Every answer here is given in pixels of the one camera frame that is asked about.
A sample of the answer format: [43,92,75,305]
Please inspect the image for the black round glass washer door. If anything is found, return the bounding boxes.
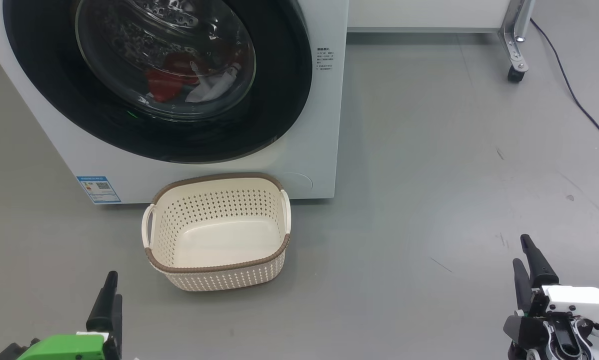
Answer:
[2,0,314,164]

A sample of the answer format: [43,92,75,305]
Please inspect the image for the thin black floor cable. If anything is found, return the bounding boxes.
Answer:
[529,18,599,155]

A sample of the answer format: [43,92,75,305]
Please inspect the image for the metal table leg with caster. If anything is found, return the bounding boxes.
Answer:
[498,0,536,83]

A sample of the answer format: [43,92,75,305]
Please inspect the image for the cream perforated basket brown rim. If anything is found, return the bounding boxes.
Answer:
[141,172,292,292]

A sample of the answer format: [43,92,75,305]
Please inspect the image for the stainless steel washing machine drum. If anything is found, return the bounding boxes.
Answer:
[79,0,255,118]

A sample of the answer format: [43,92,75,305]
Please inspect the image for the red garment with white trim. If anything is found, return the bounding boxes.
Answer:
[185,62,243,104]

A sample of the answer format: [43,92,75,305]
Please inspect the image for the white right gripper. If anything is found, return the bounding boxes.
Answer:
[503,234,599,348]

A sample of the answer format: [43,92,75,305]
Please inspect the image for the white table panel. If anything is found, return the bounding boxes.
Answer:
[347,0,513,34]

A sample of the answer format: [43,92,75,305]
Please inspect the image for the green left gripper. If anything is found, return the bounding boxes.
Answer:
[17,271,123,360]

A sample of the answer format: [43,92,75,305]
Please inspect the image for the round white filter cover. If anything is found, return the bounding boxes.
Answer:
[278,172,314,194]

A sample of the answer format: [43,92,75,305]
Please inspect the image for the plain red garment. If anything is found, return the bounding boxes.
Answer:
[146,52,201,103]

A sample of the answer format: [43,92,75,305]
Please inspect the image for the white front-load washing machine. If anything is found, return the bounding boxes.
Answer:
[0,0,349,205]

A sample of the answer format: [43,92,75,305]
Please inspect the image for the blue energy label sticker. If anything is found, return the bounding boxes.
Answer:
[76,175,122,204]

